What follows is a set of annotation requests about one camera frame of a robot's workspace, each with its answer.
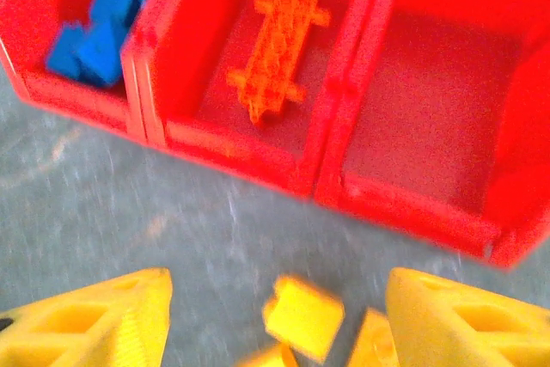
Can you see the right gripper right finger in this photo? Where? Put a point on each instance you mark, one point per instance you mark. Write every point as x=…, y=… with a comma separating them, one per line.
x=464, y=332

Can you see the long orange lego chassis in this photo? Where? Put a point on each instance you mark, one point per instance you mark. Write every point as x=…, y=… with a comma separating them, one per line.
x=279, y=49

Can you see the flat yellow lego plate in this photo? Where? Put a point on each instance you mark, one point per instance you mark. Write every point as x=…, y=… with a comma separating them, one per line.
x=268, y=356

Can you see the yellow lego brick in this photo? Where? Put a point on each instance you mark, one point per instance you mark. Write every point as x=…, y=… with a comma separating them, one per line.
x=371, y=341
x=303, y=317

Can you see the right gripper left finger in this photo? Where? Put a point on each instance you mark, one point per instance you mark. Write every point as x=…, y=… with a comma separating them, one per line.
x=86, y=328

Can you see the red plastic bin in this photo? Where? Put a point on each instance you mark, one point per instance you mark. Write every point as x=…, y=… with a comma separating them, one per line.
x=206, y=62
x=64, y=100
x=429, y=105

